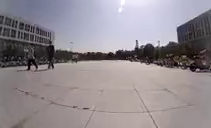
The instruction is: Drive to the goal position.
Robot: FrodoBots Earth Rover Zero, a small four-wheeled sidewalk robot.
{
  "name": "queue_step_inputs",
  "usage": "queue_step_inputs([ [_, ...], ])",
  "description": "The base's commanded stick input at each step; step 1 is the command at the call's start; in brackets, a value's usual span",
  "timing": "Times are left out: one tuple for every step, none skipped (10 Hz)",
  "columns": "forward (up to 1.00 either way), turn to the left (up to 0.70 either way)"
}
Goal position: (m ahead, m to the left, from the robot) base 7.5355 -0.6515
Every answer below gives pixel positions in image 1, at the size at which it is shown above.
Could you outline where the dark glass building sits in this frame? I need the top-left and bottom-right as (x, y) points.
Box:
(176, 6), (211, 51)

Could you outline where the street lamp pole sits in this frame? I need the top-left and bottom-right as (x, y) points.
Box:
(68, 40), (74, 53)

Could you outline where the white multi-storey building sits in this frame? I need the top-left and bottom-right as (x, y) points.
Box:
(0, 12), (56, 59)

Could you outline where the row of parked bicycles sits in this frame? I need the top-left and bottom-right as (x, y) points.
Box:
(0, 55), (66, 69)

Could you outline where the person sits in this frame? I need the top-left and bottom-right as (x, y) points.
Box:
(25, 45), (39, 72)
(46, 40), (56, 70)

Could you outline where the row of parked scooters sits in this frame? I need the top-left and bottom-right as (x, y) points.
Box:
(126, 53), (211, 77)

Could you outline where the row of trees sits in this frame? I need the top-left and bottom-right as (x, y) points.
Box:
(54, 41), (194, 62)

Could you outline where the tall tower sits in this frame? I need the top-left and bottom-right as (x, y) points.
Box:
(134, 39), (140, 52)

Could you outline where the grey paved plaza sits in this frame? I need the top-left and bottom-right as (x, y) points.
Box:
(0, 59), (211, 128)

